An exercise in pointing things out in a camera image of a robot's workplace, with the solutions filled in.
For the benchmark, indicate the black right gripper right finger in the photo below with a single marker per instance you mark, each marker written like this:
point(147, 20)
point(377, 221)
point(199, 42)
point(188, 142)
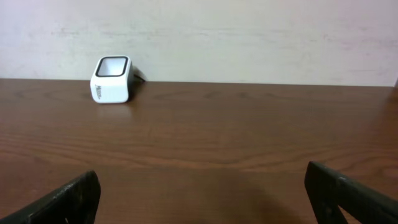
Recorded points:
point(330, 192)

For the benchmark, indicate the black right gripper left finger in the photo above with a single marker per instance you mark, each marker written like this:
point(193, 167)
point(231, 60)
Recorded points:
point(75, 202)

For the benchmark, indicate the white barcode scanner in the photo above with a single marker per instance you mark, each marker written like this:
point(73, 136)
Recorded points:
point(111, 79)

